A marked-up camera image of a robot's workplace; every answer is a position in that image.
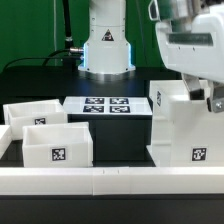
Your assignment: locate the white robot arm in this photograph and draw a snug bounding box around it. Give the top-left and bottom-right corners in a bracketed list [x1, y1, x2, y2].
[79, 0, 224, 113]

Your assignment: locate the white drawer box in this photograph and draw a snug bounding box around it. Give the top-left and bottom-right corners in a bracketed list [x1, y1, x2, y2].
[3, 99, 68, 140]
[22, 122, 93, 168]

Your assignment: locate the black pole with connector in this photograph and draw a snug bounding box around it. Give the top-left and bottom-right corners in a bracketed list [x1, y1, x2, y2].
[62, 0, 84, 71]

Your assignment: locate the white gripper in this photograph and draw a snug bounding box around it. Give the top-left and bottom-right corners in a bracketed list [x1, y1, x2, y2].
[148, 0, 224, 113]

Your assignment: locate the white front fence rail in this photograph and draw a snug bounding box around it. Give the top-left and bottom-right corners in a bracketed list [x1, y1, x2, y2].
[0, 167, 224, 195]

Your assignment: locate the white left fence rail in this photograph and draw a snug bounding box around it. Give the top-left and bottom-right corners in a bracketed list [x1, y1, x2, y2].
[0, 125, 12, 159]

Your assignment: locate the white front drawer box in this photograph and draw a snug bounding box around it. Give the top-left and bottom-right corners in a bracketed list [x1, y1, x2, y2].
[22, 122, 93, 168]

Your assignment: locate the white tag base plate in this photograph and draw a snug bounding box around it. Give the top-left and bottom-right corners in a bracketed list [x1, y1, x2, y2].
[63, 96, 152, 116]

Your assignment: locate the white rear drawer box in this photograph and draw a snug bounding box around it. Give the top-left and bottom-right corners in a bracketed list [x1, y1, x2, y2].
[3, 99, 68, 140]

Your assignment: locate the white drawer cabinet frame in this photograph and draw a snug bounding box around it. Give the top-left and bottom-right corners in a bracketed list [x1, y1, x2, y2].
[149, 80, 224, 167]

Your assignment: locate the white fence rail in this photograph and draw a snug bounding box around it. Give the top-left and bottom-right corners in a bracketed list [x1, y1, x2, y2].
[0, 125, 12, 159]
[0, 167, 224, 195]

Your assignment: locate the black cable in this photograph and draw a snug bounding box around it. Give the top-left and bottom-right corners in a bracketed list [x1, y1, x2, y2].
[2, 49, 84, 73]

